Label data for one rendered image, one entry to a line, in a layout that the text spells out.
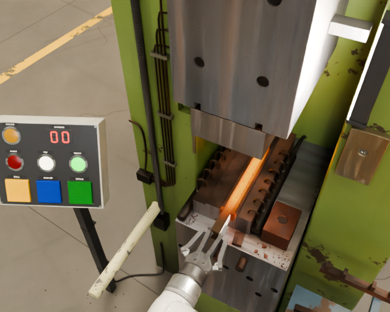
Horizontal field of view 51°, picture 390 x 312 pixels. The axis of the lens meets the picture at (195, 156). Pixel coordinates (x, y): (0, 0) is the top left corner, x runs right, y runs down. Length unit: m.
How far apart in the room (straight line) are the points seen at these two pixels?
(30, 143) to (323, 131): 1.00
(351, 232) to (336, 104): 0.43
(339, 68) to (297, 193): 0.43
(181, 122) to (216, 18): 0.52
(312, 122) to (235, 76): 0.69
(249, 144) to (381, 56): 0.35
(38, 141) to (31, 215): 1.36
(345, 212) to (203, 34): 0.70
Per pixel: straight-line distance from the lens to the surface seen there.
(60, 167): 1.33
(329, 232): 1.39
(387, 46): 0.89
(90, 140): 1.27
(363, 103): 0.97
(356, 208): 1.27
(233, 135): 1.01
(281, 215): 1.29
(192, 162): 1.40
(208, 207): 1.29
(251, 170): 1.35
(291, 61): 0.82
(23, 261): 2.49
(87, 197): 1.33
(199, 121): 1.03
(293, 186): 1.45
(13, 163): 1.38
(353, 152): 1.09
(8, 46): 4.14
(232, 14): 0.82
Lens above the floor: 2.03
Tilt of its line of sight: 48 degrees down
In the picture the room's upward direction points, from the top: 1 degrees counter-clockwise
